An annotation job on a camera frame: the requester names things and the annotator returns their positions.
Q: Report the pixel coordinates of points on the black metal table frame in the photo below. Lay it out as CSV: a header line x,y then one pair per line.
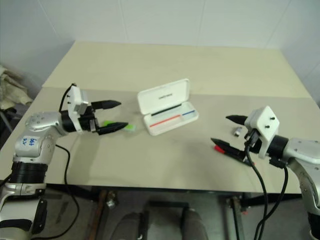
x,y
150,191

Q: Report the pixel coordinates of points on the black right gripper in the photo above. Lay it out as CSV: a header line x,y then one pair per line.
x,y
253,142

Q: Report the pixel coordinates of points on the white open pencil case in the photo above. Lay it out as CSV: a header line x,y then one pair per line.
x,y
162,100

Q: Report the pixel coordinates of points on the crumpled beige cloth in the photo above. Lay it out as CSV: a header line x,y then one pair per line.
x,y
12,85

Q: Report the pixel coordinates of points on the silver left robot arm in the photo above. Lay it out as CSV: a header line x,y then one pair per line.
x,y
37,120

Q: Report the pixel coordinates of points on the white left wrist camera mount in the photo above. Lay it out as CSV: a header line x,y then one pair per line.
x,y
74,100

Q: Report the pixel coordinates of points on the black rectangular frame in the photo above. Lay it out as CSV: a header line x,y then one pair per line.
x,y
167,203

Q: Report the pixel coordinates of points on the red marker pen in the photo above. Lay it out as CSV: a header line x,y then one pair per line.
x,y
219,149

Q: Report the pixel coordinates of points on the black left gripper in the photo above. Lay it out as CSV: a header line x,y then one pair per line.
x,y
88,120

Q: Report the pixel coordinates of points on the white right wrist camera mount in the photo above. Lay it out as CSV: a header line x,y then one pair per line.
x,y
265,125

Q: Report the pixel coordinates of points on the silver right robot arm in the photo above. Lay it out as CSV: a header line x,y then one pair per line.
x,y
300,152

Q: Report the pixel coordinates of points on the green marker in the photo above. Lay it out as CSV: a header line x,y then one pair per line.
x,y
131,128

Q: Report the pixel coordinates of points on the black pen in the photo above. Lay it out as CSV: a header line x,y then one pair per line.
x,y
166,110

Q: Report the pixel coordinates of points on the dark grey rounded shape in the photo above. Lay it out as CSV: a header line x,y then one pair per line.
x,y
195,225
132,225

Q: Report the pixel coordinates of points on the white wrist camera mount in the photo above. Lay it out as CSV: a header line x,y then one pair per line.
x,y
265,125
74,100

